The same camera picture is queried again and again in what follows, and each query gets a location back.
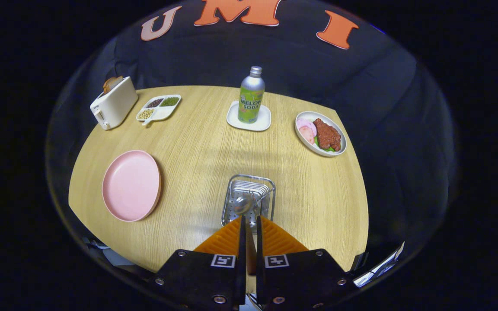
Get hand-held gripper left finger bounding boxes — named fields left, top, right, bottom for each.
left=153, top=216, right=247, bottom=311

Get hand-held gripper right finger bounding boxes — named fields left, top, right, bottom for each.
left=255, top=216, right=361, bottom=311

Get spoon with wooden handle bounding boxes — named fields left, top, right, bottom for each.
left=231, top=192, right=259, bottom=277

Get pink round plate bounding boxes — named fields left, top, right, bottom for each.
left=102, top=150, right=163, bottom=223

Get white oval food plate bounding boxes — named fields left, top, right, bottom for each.
left=294, top=111, right=348, bottom=157

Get brown fried meat piece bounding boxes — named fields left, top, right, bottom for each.
left=313, top=118, right=342, bottom=152

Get pink ham slices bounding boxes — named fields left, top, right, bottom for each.
left=297, top=119, right=318, bottom=146

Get white square coaster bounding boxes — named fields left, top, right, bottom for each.
left=226, top=101, right=272, bottom=132

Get white divided dish with beans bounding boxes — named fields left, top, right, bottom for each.
left=136, top=95, right=182, bottom=127

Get green soda bottle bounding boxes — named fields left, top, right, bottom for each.
left=238, top=66, right=266, bottom=124

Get white toaster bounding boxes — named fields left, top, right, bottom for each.
left=90, top=76, right=139, bottom=131

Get toasted bread slice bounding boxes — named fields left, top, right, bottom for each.
left=102, top=76, right=124, bottom=94

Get metal wire basket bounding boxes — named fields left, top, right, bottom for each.
left=221, top=174, right=277, bottom=235

